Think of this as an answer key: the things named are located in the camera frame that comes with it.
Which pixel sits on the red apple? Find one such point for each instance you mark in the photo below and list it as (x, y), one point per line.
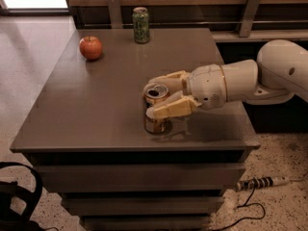
(91, 47)

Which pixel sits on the left metal bracket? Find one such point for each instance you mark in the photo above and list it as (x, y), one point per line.
(115, 14)

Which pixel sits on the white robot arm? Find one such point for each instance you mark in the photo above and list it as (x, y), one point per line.
(279, 73)

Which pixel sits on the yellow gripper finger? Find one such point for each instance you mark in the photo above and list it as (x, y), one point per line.
(178, 104)
(174, 81)

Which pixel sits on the orange soda can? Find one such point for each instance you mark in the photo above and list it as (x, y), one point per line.
(154, 93)

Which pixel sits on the right metal bracket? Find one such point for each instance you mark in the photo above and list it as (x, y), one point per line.
(246, 23)

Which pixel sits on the grey drawer cabinet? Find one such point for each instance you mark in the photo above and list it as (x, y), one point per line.
(85, 137)

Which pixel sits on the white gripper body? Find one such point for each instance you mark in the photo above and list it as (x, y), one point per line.
(205, 85)

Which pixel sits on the white power strip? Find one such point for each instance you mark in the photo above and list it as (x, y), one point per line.
(260, 183)

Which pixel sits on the green soda can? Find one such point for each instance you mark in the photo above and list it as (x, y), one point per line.
(141, 25)

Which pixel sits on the metal bracket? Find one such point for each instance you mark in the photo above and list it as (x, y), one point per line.
(246, 23)
(115, 14)

